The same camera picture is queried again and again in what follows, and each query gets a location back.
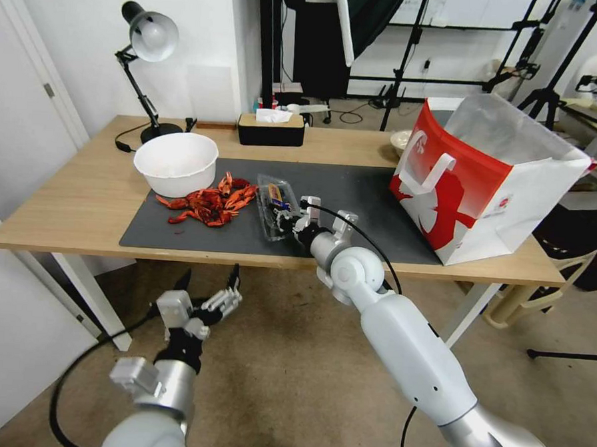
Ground wooden table white legs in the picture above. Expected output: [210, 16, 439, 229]
[0, 109, 574, 374]

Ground pile of red crayfish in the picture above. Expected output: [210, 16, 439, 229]
[153, 167, 260, 230]

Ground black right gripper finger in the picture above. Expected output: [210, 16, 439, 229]
[271, 207, 310, 228]
[271, 221, 304, 240]

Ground black light stand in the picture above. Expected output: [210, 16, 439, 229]
[368, 0, 431, 135]

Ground black tissue box wooden lid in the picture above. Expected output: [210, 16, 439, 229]
[236, 112, 307, 149]

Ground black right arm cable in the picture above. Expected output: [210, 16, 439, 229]
[296, 197, 407, 296]

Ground black lamp cord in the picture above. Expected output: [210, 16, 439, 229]
[113, 121, 150, 154]

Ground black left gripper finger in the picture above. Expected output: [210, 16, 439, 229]
[167, 267, 193, 298]
[188, 260, 247, 339]

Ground black desk lamp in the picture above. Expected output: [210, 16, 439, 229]
[110, 0, 192, 147]

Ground black stand floor leg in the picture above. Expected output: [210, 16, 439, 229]
[526, 345, 597, 364]

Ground black right forearm cable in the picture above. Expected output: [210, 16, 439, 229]
[400, 402, 421, 447]

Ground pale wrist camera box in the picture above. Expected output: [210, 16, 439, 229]
[155, 288, 197, 330]
[299, 195, 324, 228]

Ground beige ceramic bowl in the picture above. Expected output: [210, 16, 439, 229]
[388, 130, 415, 161]

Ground dark grey desk mat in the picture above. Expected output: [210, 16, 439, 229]
[119, 152, 448, 266]

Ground white tissue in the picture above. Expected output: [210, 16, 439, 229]
[254, 108, 293, 126]

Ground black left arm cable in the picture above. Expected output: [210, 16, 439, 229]
[47, 296, 171, 447]

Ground beige plastic chair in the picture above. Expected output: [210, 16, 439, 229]
[482, 242, 597, 335]

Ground white plastic bowl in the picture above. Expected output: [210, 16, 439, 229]
[131, 129, 221, 201]

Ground black softbox light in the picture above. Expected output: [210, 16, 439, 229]
[277, 0, 410, 103]

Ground clear plastic takeout container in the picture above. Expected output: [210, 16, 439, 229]
[253, 173, 306, 244]

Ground red white takeout bag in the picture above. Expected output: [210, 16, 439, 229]
[384, 87, 597, 274]

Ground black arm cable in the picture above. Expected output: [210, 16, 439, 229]
[47, 296, 171, 447]
[296, 197, 407, 296]

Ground black tripod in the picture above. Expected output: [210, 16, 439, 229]
[513, 0, 597, 131]

